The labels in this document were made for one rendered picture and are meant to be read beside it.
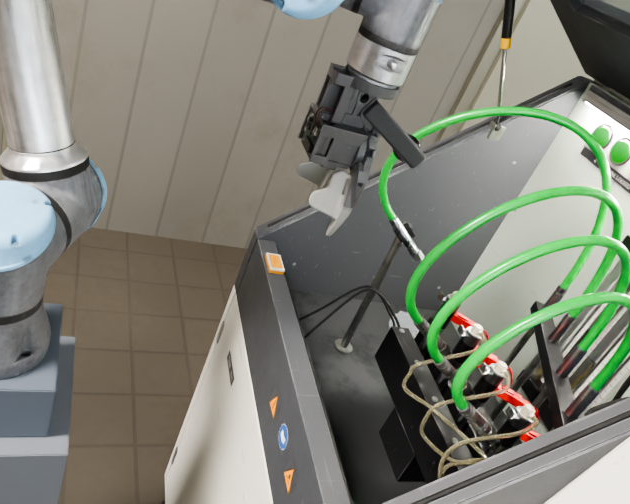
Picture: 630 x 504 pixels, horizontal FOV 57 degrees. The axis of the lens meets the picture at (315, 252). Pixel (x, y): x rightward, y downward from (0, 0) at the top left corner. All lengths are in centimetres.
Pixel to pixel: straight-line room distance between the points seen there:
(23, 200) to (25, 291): 12
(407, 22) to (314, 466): 57
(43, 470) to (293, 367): 39
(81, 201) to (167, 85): 161
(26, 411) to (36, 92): 43
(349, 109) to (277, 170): 198
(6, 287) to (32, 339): 11
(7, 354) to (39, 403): 9
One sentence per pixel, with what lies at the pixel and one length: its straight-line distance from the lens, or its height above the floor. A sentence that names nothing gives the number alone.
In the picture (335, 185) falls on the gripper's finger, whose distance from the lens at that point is 75.
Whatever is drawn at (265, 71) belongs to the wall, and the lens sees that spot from 250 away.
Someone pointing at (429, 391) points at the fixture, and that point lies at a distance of 100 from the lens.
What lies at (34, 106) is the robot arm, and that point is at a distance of 85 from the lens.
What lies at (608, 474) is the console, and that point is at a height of 115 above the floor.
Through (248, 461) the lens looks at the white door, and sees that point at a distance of 110.
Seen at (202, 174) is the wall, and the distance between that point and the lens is 266.
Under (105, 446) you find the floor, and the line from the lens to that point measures 196.
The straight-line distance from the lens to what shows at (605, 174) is 103.
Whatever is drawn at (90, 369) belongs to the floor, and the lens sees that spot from 215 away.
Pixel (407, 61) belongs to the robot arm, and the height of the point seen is 145.
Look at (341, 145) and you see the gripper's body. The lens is 74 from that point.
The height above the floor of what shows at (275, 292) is 95.
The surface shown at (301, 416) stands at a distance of 89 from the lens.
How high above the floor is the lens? 158
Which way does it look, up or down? 30 degrees down
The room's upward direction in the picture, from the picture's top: 24 degrees clockwise
